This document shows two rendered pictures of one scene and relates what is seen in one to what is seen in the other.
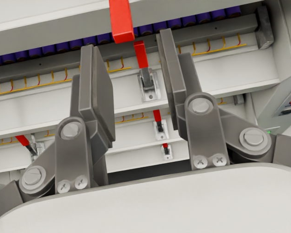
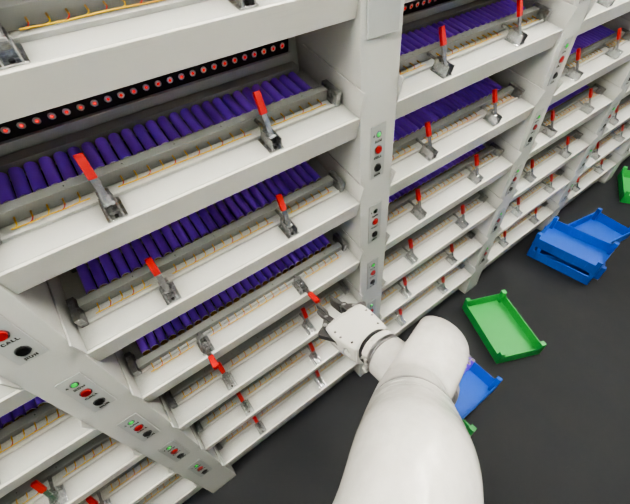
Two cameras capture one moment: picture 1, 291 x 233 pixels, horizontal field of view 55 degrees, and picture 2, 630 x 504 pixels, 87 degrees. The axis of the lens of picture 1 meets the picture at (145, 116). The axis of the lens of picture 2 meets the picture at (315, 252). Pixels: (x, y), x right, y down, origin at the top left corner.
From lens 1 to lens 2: 0.65 m
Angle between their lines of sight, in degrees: 31
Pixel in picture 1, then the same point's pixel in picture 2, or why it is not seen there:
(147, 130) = (307, 362)
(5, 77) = (242, 349)
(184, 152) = (330, 377)
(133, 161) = (301, 399)
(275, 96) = not seen: hidden behind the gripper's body
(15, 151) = (230, 415)
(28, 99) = (254, 357)
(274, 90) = not seen: hidden behind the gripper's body
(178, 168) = (330, 397)
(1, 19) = (272, 312)
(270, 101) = not seen: hidden behind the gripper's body
